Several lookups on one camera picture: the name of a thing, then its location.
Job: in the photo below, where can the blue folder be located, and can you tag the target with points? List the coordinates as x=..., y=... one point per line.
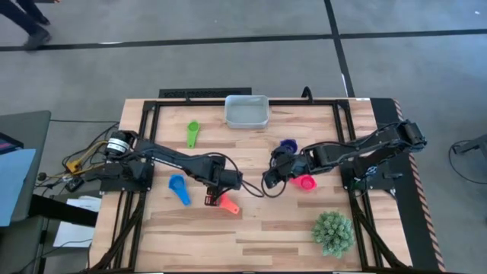
x=15, y=182

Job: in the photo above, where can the green artificial plant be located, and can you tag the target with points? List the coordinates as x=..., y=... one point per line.
x=333, y=232

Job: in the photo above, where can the green measuring cup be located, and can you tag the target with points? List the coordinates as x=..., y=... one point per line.
x=193, y=129

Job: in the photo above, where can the black beam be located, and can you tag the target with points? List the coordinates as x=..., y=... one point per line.
x=57, y=209

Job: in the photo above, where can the coral measuring cup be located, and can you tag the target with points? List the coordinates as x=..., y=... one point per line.
x=230, y=205

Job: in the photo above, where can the grey side desk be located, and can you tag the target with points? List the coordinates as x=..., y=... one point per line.
x=30, y=125

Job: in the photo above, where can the dark tablet screen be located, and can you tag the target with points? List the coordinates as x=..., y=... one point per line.
x=7, y=142

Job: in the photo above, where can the black round plug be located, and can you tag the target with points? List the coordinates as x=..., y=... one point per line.
x=42, y=176

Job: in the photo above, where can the black floor grille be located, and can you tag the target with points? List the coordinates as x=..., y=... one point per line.
x=205, y=93

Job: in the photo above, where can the black mat with striped edge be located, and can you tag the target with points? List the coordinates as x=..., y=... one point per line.
x=414, y=228

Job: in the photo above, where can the white paper sheet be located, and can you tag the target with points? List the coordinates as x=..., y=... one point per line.
x=72, y=234
x=89, y=203

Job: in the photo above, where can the person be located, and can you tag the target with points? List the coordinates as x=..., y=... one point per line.
x=36, y=38

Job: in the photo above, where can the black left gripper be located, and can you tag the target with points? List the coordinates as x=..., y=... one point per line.
x=230, y=180

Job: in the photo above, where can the purple measuring cup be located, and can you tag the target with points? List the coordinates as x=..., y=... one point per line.
x=289, y=144

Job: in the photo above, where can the black power adapter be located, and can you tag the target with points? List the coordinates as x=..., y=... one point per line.
x=74, y=184

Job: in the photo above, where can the grey stand leg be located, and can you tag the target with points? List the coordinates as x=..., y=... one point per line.
x=475, y=144

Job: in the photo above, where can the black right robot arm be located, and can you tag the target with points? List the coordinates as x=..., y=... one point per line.
x=342, y=152

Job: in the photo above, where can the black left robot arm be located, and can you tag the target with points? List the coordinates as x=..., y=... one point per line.
x=179, y=161

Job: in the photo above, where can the black aluminium table frame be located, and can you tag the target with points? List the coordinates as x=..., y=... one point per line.
x=213, y=102

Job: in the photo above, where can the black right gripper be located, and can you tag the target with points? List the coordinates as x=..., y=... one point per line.
x=285, y=163

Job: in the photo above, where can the blue measuring cup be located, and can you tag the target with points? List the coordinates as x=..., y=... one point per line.
x=177, y=183

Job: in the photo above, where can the pink measuring cup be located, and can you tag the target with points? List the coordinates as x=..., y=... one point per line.
x=307, y=183

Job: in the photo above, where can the grey rectangular basket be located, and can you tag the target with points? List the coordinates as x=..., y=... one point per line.
x=247, y=113

